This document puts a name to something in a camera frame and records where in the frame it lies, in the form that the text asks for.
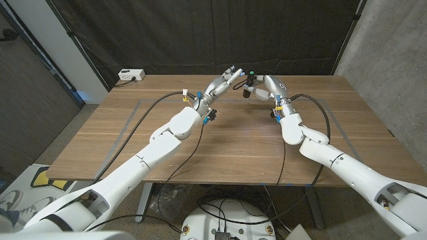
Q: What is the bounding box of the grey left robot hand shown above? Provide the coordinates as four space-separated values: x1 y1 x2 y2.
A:
191 65 245 118

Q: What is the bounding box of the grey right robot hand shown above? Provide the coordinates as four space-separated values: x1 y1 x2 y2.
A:
244 74 298 121

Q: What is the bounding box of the black flashlight with green cap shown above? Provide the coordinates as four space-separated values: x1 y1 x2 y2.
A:
232 70 256 99

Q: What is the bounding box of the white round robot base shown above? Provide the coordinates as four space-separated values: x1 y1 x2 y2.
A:
179 199 277 240

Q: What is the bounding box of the black backdrop curtain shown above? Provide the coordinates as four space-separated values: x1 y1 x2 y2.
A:
46 0 363 91

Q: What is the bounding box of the white power strip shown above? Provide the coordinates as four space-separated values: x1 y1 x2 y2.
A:
117 68 146 81

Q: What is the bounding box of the black backdrop stand pole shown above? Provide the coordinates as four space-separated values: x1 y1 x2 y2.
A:
331 0 368 76
45 0 111 93

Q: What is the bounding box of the clear plastic bag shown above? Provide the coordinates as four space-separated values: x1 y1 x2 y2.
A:
148 183 187 223

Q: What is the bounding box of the grey table leg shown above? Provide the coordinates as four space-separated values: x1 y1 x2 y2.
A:
304 186 325 230

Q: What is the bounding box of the white table leg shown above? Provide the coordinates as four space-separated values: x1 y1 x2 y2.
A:
135 182 154 223

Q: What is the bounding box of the grey finned module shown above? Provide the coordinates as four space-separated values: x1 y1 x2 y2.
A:
213 229 232 240

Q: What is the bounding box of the white box corner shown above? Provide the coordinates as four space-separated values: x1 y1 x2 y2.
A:
285 223 313 240

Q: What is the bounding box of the white mat with yellow print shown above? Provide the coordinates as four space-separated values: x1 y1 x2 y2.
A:
6 163 79 214

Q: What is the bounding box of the grey and white sneaker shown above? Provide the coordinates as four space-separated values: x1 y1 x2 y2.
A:
0 189 23 211

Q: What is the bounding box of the blue jeans leg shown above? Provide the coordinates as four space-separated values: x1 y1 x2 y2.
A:
0 209 21 227

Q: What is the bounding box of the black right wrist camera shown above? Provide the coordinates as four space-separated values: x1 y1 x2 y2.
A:
270 108 283 124

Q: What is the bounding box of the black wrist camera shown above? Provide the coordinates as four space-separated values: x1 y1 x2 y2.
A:
201 109 218 126
270 108 283 124

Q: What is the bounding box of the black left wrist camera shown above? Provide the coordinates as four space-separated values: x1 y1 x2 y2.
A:
201 109 218 126

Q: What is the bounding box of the thin black left wrist cable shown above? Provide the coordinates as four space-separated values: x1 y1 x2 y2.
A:
156 123 205 234

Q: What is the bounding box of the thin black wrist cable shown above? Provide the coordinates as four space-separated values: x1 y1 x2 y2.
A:
263 140 288 214
156 123 205 234

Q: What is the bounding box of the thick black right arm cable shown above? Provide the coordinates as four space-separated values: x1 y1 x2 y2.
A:
233 93 332 234

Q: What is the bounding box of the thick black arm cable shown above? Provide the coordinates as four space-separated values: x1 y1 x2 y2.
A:
233 93 332 234
91 91 199 186

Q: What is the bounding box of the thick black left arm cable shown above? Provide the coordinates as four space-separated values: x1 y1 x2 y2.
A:
91 91 199 186

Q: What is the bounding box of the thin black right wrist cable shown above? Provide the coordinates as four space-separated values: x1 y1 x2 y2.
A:
263 140 288 214

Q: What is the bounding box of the black power strip cord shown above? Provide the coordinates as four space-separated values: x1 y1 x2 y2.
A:
113 77 137 88

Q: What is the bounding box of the black door handle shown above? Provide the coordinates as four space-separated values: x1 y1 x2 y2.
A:
0 29 19 43

